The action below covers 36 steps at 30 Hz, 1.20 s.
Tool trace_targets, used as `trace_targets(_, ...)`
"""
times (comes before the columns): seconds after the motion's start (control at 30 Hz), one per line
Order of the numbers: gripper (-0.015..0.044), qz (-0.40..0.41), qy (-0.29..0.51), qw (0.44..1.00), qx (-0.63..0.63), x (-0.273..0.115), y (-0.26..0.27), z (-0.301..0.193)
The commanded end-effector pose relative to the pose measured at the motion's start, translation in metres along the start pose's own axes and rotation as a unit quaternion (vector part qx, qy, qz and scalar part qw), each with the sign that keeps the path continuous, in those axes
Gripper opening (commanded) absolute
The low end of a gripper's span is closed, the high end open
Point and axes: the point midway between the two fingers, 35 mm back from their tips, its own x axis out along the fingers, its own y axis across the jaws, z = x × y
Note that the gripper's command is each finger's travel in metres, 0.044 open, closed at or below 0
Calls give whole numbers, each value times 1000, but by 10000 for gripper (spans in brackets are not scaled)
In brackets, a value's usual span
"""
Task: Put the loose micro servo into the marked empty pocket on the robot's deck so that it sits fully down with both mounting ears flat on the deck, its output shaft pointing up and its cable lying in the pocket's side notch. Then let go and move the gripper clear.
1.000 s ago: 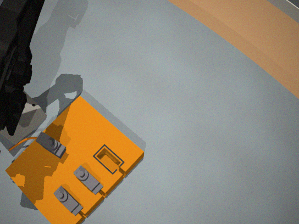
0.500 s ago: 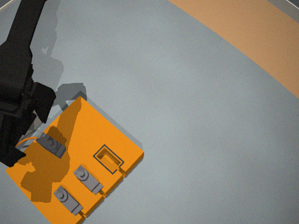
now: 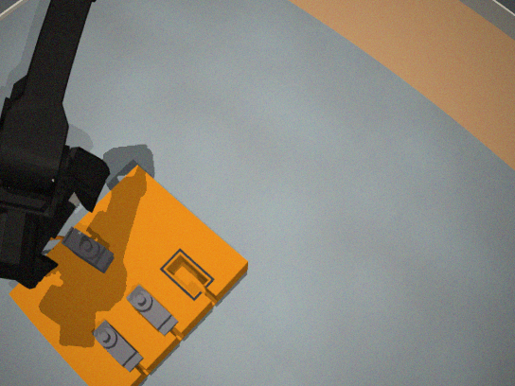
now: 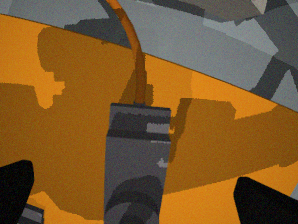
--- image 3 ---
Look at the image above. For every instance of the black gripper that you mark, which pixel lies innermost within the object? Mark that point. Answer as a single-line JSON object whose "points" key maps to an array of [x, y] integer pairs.
{"points": [[86, 178]]}

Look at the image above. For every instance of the orange flat plate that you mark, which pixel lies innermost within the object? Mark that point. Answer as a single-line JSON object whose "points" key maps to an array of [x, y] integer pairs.
{"points": [[168, 271]]}

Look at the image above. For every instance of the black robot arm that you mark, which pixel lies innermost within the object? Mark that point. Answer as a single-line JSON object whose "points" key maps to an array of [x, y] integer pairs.
{"points": [[33, 133]]}

